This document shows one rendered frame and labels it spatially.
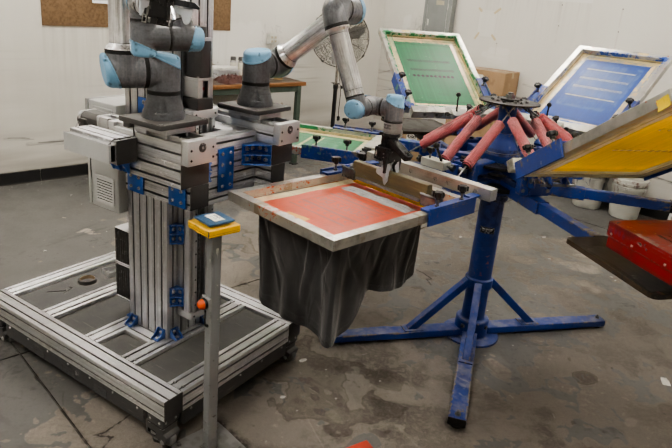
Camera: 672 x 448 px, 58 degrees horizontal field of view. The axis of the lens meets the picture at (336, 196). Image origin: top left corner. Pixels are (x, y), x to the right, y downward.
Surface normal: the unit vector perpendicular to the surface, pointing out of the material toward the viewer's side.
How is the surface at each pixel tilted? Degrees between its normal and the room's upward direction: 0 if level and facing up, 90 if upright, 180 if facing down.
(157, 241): 90
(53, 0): 90
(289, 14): 90
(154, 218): 90
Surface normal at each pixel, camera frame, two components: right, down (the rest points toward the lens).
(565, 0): -0.72, 0.16
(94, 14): 0.69, 0.28
